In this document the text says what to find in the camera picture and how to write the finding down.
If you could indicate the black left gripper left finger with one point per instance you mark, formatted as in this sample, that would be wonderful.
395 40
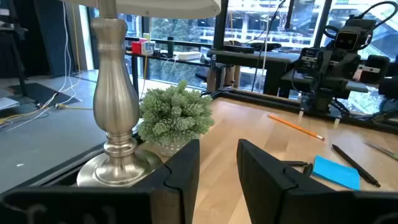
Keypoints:
174 193

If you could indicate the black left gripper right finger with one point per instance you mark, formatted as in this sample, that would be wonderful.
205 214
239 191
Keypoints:
273 199

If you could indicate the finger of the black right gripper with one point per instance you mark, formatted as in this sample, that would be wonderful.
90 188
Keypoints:
346 70
325 71

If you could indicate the black pen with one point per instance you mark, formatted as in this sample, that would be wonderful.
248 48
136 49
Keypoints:
293 163
308 169
354 165

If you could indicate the orange pencil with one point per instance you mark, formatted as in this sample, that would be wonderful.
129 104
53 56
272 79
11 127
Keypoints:
295 127

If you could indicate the blue sticky note pad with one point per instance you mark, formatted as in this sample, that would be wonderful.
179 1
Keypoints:
335 172

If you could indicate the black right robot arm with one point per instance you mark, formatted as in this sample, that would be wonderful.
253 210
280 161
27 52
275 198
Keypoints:
323 99

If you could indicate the black desk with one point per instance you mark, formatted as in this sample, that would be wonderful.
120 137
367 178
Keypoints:
248 57

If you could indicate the green potted succulent plant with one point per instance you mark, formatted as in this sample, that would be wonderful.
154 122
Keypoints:
174 115

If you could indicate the wooden stool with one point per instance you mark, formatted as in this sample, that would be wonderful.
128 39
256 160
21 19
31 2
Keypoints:
212 79

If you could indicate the silver table lamp white shade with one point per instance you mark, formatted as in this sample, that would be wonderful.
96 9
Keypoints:
115 93

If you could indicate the black shelf table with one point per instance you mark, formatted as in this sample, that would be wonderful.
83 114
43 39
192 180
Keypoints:
134 74

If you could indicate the white book stack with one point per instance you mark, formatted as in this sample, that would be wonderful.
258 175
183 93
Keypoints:
189 56

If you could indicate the black bottle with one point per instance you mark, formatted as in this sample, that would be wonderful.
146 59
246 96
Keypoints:
170 46

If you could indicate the white and blue box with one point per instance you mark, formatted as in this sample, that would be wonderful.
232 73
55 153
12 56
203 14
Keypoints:
148 48

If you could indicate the red box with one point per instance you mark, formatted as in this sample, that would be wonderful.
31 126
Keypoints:
136 48

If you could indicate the black floor mat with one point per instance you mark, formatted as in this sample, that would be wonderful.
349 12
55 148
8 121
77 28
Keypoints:
37 93

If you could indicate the white flat board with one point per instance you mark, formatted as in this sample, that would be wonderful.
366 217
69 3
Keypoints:
7 103

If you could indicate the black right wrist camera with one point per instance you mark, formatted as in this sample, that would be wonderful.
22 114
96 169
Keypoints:
346 40

